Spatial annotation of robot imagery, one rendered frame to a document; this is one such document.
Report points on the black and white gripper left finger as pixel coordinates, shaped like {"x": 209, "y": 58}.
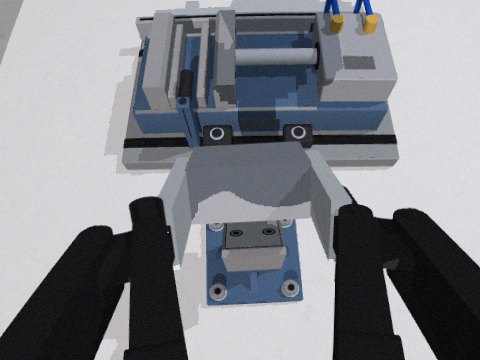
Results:
{"x": 67, "y": 316}

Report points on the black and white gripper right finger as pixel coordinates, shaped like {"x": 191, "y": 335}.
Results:
{"x": 441, "y": 289}

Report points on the grey flat bar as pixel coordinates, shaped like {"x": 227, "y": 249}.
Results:
{"x": 203, "y": 67}
{"x": 176, "y": 64}

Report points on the grey rectangular block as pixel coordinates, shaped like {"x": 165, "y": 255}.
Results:
{"x": 249, "y": 182}

